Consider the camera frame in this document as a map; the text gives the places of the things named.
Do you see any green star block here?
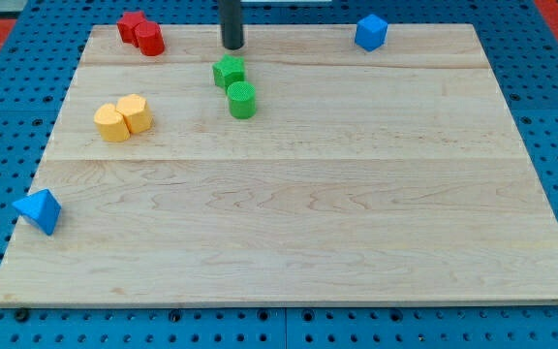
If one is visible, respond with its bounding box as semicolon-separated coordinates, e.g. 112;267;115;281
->
212;54;245;91

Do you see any red star block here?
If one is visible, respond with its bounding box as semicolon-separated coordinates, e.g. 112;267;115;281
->
116;11;146;47

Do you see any green cylinder block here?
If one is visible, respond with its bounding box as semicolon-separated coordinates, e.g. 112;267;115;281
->
227;81;257;119

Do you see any wooden board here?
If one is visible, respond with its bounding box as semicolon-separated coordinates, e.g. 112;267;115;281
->
0;24;558;308

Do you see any yellow hexagon block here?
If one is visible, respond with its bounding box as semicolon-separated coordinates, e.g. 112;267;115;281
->
115;94;153;134

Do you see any blue cube block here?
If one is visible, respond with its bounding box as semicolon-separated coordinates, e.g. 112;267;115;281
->
355;14;388;51

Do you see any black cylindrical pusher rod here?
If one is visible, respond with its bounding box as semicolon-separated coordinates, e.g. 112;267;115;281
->
218;0;244;50

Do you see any yellow heart block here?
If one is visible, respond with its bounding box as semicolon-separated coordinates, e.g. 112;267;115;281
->
93;103;130;143

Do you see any red cylinder block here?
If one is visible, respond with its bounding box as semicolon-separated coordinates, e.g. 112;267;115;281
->
135;21;165;56

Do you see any blue triangle block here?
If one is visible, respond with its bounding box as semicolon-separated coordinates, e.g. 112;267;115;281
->
12;189;61;236

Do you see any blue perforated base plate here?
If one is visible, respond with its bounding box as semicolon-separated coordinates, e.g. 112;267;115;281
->
0;1;558;348

